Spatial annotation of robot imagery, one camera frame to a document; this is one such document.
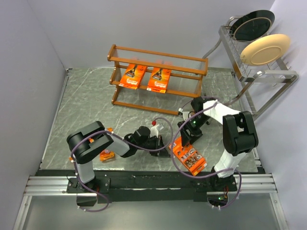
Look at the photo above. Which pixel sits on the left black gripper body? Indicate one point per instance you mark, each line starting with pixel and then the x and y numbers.
pixel 152 143

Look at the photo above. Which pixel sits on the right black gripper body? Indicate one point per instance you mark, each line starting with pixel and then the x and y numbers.
pixel 196 123

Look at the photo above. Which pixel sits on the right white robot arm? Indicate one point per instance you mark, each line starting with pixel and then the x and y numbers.
pixel 239 132

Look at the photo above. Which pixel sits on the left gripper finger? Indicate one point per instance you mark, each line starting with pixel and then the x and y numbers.
pixel 160 144
pixel 161 153

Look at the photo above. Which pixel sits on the orange razor box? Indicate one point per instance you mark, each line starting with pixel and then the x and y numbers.
pixel 133 76
pixel 188 156
pixel 159 79

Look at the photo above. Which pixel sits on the metal dish rack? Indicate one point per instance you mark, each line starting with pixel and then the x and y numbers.
pixel 274 73

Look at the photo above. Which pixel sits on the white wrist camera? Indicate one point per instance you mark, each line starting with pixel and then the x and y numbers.
pixel 185 114
pixel 156 129

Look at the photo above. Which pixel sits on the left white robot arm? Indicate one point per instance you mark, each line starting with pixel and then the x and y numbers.
pixel 90 141

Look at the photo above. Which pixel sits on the orange blister pack middle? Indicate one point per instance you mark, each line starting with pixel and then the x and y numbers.
pixel 106 155

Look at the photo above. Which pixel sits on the aluminium frame rail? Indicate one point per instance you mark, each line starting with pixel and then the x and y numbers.
pixel 51 201

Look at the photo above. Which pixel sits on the black plate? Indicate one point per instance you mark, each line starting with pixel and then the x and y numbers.
pixel 252 26

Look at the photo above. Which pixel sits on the orange wooden shelf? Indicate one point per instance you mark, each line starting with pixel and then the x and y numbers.
pixel 185 80

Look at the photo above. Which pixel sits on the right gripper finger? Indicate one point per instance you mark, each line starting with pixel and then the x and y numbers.
pixel 185 135
pixel 194 138

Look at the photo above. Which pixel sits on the black base beam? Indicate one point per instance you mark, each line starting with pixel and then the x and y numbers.
pixel 124 186

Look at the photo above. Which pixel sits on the beige plate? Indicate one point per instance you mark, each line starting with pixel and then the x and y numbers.
pixel 265 50

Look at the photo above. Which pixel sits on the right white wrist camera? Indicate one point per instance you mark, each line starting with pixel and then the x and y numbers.
pixel 185 114

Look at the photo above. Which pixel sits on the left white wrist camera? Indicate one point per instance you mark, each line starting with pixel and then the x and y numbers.
pixel 156 129

